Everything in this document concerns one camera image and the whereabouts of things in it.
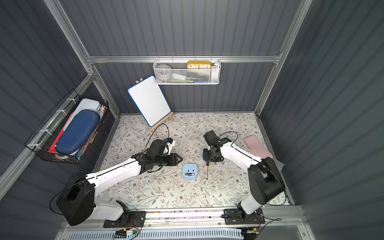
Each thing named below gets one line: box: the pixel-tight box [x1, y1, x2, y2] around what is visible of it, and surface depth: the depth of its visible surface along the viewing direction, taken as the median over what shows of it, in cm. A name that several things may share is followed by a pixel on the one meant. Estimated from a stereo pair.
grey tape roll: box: [155, 63, 172, 82], surface depth 89 cm
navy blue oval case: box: [55, 109, 101, 155], surface depth 69 cm
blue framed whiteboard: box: [127, 75, 172, 127], surface depth 96 cm
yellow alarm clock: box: [186, 60, 212, 69], surface depth 90 cm
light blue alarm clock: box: [182, 163, 198, 180], surface depth 88 cm
